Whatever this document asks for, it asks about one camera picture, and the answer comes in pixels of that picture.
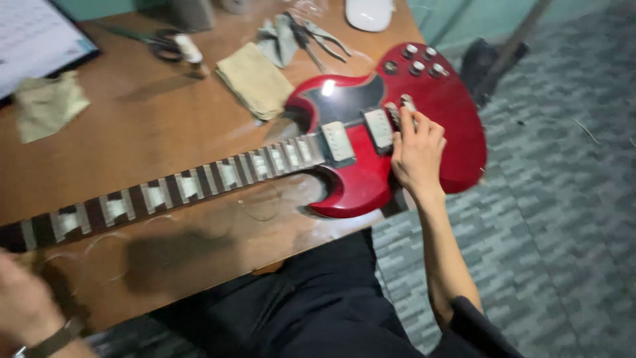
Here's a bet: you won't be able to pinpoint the folded yellow cloth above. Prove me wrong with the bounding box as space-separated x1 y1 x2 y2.
216 42 295 121

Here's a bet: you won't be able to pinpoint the black-handled scissors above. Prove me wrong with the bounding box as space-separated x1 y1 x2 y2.
93 20 188 64

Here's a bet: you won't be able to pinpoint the person's left hand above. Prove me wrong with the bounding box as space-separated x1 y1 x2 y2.
0 250 68 345

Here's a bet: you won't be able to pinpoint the black-framed laptop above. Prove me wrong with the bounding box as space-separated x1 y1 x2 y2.
0 0 101 102

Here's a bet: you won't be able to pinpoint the white round object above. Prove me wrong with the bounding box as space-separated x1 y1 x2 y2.
219 0 250 15

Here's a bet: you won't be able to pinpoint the crumpled yellow cloth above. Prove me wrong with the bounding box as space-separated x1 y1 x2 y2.
12 70 91 145

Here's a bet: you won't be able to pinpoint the grey cloth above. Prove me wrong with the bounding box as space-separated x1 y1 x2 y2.
255 13 310 70

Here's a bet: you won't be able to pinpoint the black wire cutters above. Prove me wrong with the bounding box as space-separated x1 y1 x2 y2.
283 11 327 74

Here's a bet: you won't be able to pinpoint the clear plastic bag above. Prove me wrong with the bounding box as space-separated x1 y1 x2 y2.
287 0 330 21

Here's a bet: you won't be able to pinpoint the grey-handled pliers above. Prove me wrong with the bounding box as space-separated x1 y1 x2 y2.
302 19 353 64

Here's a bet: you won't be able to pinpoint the brown wrist watch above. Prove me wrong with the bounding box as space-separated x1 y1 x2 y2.
12 318 86 358

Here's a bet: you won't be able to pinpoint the grey container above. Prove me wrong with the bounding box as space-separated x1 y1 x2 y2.
165 0 216 33

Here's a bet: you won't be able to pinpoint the coiled guitar string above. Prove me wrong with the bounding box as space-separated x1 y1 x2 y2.
238 183 285 222

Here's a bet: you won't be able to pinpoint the person's right hand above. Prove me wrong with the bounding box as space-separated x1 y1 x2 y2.
391 106 448 196

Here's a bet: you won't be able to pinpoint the small white bottle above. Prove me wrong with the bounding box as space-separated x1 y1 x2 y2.
173 33 210 80

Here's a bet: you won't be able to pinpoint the white computer mouse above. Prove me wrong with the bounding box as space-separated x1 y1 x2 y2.
345 0 396 33

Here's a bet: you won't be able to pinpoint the person's dark trousers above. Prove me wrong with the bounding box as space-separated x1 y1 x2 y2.
148 228 429 358

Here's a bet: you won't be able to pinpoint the person's dark sleeve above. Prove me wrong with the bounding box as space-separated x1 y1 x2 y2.
429 295 527 358

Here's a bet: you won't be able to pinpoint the red electric guitar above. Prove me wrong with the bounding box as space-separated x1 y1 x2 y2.
0 42 488 254

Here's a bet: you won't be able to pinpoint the black stand with pole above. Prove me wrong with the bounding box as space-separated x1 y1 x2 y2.
459 0 553 108

